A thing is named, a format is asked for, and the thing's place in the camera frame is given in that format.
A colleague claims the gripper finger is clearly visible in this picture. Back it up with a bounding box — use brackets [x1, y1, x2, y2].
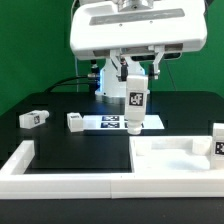
[110, 50, 128, 82]
[149, 46, 165, 80]

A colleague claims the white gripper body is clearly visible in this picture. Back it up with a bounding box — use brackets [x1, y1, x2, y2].
[70, 0, 207, 60]

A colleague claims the white square tabletop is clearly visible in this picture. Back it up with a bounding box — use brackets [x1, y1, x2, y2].
[129, 136, 220, 175]

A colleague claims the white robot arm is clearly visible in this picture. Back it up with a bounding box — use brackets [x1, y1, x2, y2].
[70, 0, 207, 103]

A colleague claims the white marker plate with tags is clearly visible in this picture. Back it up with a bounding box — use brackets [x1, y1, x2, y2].
[83, 115, 164, 130]

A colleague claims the black cable on table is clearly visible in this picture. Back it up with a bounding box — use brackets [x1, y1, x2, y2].
[43, 75, 98, 94]

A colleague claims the grey cable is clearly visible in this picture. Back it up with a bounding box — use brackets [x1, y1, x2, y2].
[70, 0, 81, 92]

